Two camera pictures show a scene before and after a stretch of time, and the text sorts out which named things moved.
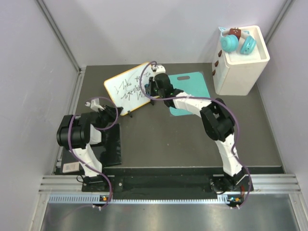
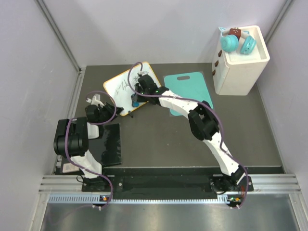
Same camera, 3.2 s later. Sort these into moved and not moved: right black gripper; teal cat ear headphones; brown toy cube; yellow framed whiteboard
Moved: right black gripper
Not moved: teal cat ear headphones; yellow framed whiteboard; brown toy cube
